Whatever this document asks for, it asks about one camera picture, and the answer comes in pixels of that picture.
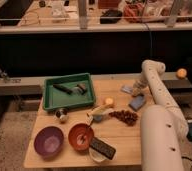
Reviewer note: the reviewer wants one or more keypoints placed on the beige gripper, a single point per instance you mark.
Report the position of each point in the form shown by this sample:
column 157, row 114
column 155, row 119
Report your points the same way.
column 136, row 91

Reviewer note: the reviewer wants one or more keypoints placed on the blue sponge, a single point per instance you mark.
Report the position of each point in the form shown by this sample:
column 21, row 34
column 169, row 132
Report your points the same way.
column 137, row 102

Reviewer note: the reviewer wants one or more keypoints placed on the black bag on shelf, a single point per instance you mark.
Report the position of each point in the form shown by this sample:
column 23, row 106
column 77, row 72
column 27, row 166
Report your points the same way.
column 110, row 16

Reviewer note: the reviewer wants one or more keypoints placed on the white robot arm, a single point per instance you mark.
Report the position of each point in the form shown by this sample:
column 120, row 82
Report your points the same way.
column 161, row 124

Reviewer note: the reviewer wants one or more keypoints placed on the yellow round fruit toy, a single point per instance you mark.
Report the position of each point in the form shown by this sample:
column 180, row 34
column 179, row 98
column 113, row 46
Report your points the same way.
column 109, row 102

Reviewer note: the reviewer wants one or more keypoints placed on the grey brush in tray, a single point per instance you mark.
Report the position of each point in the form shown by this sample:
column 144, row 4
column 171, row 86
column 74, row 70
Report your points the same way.
column 81, row 88

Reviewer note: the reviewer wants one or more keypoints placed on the black remote control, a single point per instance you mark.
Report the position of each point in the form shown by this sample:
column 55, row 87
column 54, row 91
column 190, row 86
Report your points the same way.
column 103, row 148

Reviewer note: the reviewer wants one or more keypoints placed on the red object on shelf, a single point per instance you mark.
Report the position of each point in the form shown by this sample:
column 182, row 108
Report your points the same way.
column 133, row 12

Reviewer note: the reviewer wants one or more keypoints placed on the green plastic tray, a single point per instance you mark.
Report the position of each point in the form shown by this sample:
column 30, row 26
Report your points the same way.
column 54, row 99

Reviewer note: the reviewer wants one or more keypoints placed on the purple bowl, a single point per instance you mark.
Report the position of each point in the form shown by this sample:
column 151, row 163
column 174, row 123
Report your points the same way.
column 49, row 142

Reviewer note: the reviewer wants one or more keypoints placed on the orange bowl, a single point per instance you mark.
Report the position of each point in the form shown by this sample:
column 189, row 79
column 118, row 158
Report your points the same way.
column 80, row 136

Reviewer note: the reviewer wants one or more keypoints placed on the orange ball on ledge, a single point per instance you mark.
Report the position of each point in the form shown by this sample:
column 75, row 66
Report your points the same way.
column 181, row 73

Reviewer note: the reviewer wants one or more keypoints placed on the white small bowl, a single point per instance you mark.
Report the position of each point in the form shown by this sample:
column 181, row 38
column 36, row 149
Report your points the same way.
column 96, row 156

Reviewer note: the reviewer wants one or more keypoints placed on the light blue towel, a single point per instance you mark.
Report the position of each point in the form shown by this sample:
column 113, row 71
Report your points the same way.
column 126, row 89

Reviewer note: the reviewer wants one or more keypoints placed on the dark marker in tray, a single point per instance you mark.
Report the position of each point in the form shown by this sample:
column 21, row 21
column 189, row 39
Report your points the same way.
column 63, row 88

